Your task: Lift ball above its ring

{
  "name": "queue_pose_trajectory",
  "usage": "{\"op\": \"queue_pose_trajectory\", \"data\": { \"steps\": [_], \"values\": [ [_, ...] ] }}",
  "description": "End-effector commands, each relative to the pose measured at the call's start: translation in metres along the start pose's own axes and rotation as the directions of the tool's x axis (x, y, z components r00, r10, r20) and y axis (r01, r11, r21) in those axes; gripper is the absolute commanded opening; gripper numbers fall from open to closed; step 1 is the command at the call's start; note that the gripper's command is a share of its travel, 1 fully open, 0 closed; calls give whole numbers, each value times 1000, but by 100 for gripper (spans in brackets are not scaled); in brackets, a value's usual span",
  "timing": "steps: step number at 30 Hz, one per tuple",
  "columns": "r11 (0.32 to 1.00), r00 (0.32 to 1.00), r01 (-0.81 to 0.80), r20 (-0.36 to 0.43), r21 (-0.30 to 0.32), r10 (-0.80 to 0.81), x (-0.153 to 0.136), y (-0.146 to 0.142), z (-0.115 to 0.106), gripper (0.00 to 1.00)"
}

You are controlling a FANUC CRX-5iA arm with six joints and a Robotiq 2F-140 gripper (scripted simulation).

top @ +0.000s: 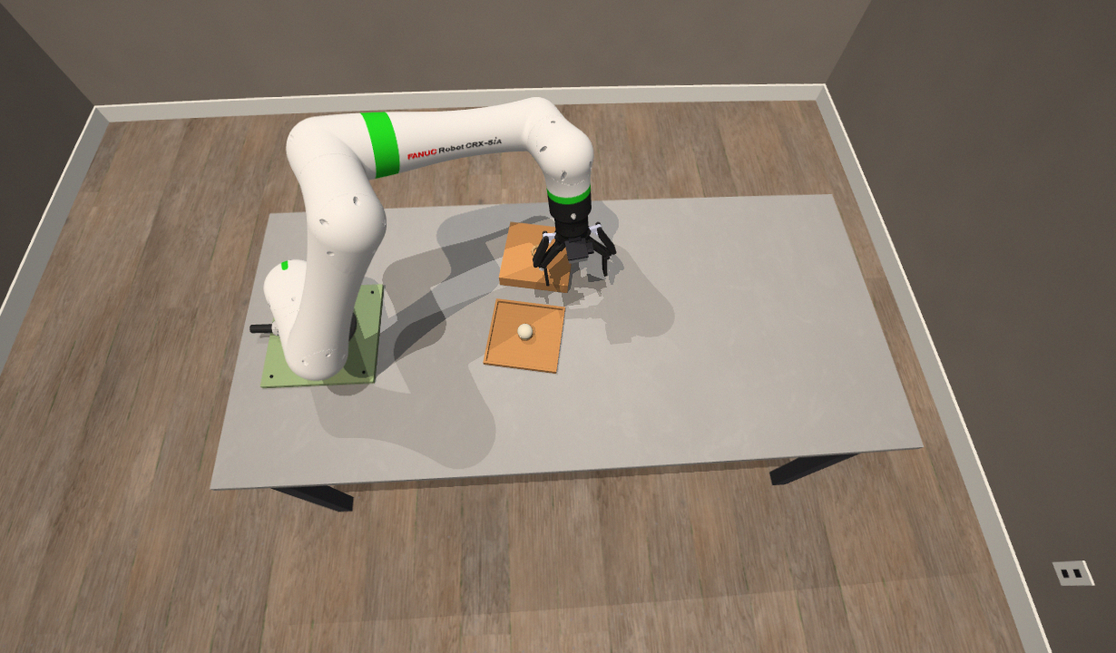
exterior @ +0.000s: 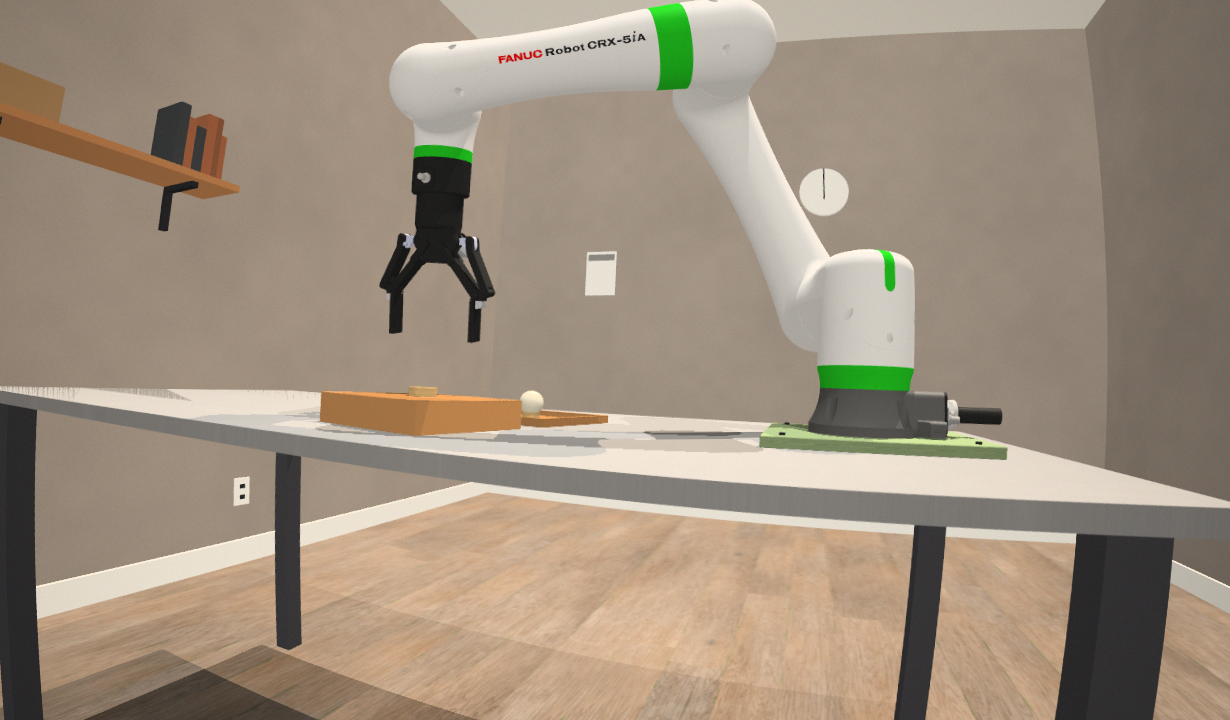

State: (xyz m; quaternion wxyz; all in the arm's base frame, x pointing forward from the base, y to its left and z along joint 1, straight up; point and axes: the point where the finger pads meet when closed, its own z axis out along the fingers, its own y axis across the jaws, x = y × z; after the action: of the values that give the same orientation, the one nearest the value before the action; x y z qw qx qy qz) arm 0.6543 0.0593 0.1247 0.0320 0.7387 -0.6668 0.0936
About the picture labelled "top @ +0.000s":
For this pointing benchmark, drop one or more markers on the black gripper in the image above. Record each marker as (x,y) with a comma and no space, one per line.
(563,231)

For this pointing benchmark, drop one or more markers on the orange rimmed tray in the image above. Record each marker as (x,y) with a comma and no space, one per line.
(539,352)

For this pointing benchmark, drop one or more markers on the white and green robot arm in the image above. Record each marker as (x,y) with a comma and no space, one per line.
(333,158)

